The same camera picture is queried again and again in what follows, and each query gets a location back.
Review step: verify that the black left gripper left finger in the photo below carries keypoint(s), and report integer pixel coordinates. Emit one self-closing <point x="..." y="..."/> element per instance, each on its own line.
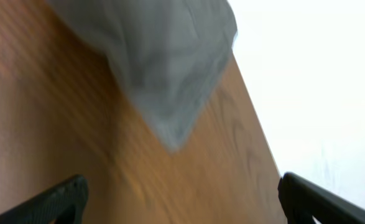
<point x="62" y="203"/>

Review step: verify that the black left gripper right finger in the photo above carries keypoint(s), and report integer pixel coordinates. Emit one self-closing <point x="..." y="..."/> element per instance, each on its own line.
<point x="304" y="202"/>

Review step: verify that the grey shorts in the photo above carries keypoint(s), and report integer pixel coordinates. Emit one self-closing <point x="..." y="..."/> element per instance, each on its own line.
<point x="166" y="55"/>

